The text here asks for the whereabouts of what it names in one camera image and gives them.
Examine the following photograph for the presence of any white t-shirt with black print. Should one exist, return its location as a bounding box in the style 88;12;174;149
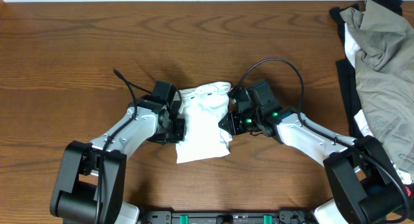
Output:
176;82;232;164

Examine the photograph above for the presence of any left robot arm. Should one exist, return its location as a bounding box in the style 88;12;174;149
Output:
50;81;186;224

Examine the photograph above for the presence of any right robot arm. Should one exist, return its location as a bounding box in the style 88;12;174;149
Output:
219;80;410;223

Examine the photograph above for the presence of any black garment with red tag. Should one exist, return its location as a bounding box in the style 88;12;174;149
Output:
329;0;414;218

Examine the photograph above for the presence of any white garment under pile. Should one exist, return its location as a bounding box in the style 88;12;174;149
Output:
344;23;413;185

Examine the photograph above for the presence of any olive grey garment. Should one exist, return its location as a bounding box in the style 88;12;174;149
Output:
340;0;413;174

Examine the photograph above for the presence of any left black cable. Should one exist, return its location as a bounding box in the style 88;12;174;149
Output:
94;68;155;224

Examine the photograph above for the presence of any black cable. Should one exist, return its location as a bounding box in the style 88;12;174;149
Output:
228;58;411;223
94;68;155;224

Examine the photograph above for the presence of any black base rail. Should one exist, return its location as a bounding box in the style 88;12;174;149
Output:
140;210;317;224

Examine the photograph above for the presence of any right black cable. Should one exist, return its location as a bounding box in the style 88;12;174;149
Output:
228;58;411;223

